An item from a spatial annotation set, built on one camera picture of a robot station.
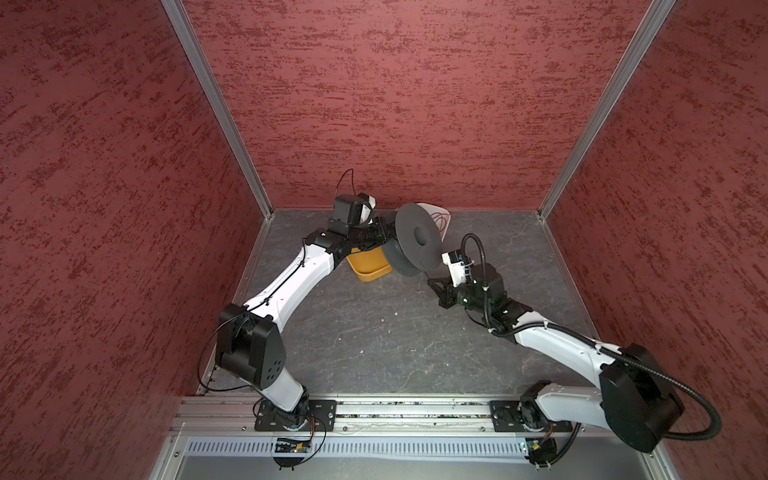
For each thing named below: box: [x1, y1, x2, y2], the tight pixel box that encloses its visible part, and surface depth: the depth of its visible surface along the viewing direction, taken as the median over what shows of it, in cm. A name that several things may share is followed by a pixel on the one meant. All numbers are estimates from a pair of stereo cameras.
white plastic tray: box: [416, 202, 451, 242], surface depth 116 cm
